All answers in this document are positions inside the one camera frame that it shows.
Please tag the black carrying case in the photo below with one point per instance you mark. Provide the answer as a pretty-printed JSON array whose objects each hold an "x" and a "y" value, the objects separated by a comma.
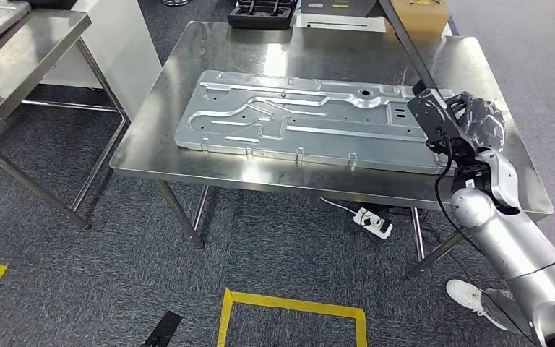
[{"x": 52, "y": 4}]

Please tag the white flat tray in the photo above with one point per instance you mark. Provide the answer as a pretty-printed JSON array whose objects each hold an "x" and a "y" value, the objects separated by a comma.
[{"x": 340, "y": 24}]

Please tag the black plastic plate frame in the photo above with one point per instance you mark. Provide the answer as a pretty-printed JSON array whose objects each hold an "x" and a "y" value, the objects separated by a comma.
[{"x": 409, "y": 48}]

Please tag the stainless steel workbench table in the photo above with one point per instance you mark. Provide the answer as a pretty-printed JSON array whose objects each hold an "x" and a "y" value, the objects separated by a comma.
[{"x": 306, "y": 48}]

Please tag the brown cardboard box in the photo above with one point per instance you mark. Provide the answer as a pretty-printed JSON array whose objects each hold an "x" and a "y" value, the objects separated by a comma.
[{"x": 426, "y": 19}]

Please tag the black foam tool case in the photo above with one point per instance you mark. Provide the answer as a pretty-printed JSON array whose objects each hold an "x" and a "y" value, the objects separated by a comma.
[{"x": 260, "y": 16}]

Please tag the white power strip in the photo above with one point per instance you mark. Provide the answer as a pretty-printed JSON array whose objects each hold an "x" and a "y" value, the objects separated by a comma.
[{"x": 373, "y": 223}]

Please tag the white cabinet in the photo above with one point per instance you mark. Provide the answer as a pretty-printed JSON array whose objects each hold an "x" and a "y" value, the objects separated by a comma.
[{"x": 119, "y": 52}]

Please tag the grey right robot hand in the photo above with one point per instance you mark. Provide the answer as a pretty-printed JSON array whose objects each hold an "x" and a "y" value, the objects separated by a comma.
[{"x": 485, "y": 124}]

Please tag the stainless steel side table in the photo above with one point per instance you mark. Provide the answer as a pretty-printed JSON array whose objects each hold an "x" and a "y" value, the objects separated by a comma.
[{"x": 33, "y": 48}]

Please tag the black right camera bracket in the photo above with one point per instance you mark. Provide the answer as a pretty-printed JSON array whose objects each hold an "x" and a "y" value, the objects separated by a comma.
[{"x": 433, "y": 120}]

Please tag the person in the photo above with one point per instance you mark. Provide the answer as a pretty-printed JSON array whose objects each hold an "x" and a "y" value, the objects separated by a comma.
[{"x": 464, "y": 294}]

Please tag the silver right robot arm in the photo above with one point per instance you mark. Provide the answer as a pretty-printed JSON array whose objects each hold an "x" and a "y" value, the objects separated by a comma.
[{"x": 521, "y": 244}]

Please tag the chrome stool base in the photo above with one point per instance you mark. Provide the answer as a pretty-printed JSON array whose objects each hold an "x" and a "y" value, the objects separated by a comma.
[{"x": 177, "y": 2}]

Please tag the yellow floor tape rectangle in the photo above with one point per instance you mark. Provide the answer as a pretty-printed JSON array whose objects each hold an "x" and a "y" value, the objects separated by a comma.
[{"x": 296, "y": 304}]

